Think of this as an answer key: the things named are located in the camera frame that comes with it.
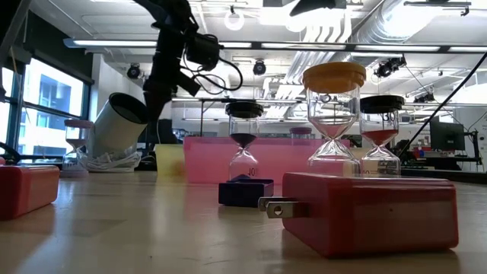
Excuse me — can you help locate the black computer monitor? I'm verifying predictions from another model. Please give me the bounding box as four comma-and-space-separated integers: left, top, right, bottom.
429, 120, 466, 151
146, 119, 178, 145

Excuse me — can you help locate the grey rig frame post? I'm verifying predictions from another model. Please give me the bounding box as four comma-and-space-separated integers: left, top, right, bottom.
0, 0, 33, 65

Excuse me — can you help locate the white ceiling ring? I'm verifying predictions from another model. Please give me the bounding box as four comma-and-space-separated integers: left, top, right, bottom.
223, 9, 246, 31

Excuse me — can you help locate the black cap hourglass blue sand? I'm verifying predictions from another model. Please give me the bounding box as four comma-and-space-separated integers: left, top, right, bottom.
224, 100, 265, 182

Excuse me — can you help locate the silver ventilation duct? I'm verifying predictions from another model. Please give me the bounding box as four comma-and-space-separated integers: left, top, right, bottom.
340, 0, 410, 64

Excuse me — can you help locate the red translucent plastic bin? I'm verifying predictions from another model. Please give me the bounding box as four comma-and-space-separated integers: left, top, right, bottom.
183, 136, 351, 186

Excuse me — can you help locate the red wall charger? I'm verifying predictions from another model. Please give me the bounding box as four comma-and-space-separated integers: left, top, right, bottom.
0, 158, 61, 221
257, 171, 460, 260

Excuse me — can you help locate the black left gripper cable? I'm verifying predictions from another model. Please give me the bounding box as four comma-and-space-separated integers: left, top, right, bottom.
182, 45, 244, 96

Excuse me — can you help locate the coiled white cable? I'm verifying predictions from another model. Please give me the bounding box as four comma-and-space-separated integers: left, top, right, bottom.
78, 151, 144, 174

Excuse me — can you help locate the orange cap hourglass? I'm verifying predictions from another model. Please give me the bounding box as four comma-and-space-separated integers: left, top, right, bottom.
302, 61, 368, 178

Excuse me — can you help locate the black cap hourglass red sand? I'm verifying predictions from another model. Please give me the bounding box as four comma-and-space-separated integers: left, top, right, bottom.
359, 94, 406, 178

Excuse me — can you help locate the black background desk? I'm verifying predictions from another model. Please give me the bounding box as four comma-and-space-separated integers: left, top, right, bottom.
403, 150, 487, 183

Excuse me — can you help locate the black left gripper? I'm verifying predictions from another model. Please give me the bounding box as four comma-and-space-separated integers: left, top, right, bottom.
143, 22, 202, 123

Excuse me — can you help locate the yellow translucent plastic bin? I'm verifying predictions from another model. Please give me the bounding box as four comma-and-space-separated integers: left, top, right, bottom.
154, 143, 186, 178

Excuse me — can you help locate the lavender cap hourglass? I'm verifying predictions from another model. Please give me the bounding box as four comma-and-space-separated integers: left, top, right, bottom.
60, 119, 95, 178
288, 126, 314, 146

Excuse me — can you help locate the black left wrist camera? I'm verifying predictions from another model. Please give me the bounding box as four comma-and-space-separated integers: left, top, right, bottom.
185, 33, 221, 72

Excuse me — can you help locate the rig light bar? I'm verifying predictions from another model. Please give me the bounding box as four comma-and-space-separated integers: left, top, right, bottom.
62, 37, 487, 55

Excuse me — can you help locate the dark blue digital timer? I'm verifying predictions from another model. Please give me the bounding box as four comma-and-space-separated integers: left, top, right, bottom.
218, 174, 275, 209

